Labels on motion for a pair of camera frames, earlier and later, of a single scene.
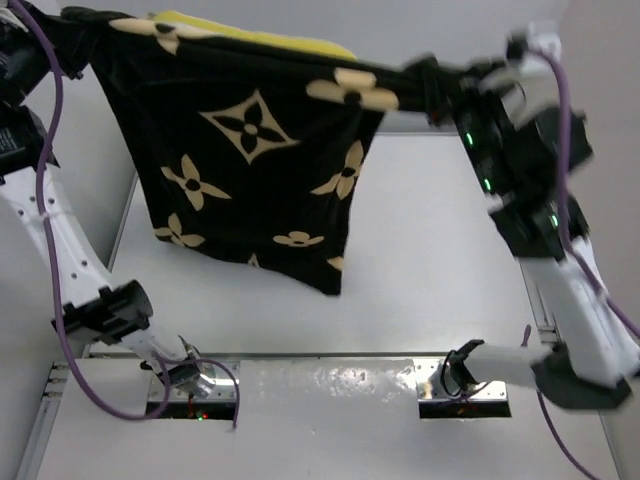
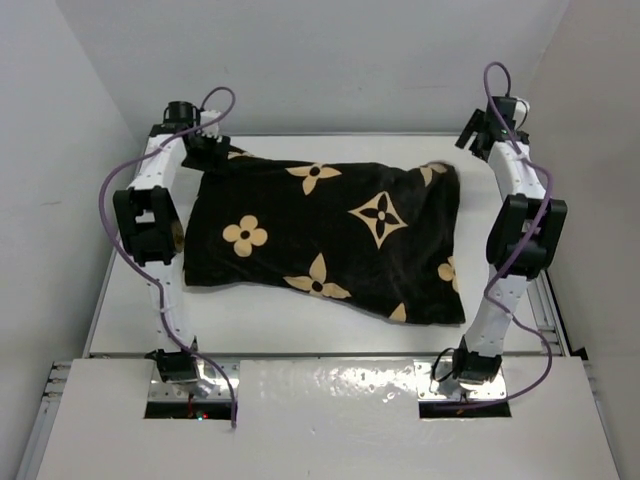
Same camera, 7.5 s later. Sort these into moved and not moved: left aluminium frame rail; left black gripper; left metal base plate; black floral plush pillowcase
Moved: left black gripper; black floral plush pillowcase
Not moved: left metal base plate; left aluminium frame rail
